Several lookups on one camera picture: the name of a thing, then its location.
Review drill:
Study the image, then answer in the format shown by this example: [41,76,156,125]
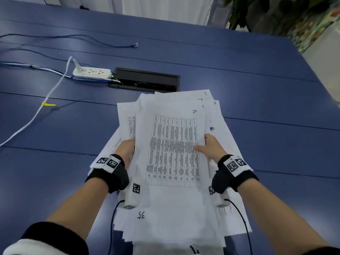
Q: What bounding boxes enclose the person's left hand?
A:
[114,138,136,170]

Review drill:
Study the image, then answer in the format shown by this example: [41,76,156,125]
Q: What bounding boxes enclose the person's right hand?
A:
[194,133,228,164]

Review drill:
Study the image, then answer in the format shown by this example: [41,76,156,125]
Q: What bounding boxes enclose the pile of printed papers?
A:
[89,89,254,255]

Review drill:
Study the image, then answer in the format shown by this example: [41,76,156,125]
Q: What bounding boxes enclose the dense table print paper sheet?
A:
[132,103,213,239]

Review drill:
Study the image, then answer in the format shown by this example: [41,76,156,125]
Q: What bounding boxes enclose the person's right forearm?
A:
[236,178,333,255]

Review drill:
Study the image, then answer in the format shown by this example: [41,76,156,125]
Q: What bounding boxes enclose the person's left forearm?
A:
[46,177,109,241]

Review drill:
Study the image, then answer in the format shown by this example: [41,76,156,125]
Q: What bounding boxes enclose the white power strip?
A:
[72,66,113,79]

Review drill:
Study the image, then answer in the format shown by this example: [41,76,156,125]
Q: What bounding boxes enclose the black white left armband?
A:
[2,221,90,255]

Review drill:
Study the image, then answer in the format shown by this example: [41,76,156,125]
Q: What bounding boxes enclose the black white armband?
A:
[302,246,340,255]
[2,221,90,255]

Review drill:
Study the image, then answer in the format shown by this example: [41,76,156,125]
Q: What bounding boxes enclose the green potted plant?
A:
[223,0,333,35]

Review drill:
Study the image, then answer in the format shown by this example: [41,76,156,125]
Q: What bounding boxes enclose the white cabinet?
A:
[302,22,340,104]

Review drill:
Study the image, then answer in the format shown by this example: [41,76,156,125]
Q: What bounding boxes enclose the white curtain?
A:
[121,0,215,25]

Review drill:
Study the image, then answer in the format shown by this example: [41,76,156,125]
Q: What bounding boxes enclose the black white right armband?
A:
[302,246,340,255]

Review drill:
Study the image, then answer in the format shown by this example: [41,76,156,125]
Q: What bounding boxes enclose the black left wrist strap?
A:
[85,154,130,194]

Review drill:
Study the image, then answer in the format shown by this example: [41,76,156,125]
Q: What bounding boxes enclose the black wrist strap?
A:
[85,154,130,194]
[211,154,260,194]

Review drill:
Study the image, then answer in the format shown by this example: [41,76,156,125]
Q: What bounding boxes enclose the black right wrist strap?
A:
[211,154,260,194]

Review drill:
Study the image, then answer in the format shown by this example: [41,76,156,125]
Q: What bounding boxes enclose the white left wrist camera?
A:
[121,177,143,210]

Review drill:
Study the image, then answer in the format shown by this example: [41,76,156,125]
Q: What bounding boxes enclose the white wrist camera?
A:
[208,184,231,208]
[121,177,143,210]

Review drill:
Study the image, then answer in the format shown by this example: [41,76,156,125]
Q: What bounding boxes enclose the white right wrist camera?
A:
[208,184,231,208]

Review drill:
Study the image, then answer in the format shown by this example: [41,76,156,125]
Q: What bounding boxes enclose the black table cable box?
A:
[108,67,181,93]

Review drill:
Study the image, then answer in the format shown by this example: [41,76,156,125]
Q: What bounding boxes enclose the black left camera cable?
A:
[107,200,125,255]

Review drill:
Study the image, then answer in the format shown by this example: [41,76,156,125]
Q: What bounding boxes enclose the black camera cable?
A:
[224,198,253,255]
[107,200,125,255]

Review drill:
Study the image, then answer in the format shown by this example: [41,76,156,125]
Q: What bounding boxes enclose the black right camera cable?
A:
[224,198,253,255]

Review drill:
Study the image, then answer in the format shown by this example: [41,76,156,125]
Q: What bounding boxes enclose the white power cable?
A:
[0,56,74,147]

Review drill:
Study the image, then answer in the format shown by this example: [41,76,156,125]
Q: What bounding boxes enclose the blue network cable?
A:
[0,34,139,49]

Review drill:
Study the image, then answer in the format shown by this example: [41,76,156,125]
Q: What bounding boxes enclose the dark blue thin cable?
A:
[0,47,68,63]

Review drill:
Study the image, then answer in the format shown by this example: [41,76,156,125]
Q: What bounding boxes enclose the colourful mosaic tile wall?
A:
[288,5,340,53]

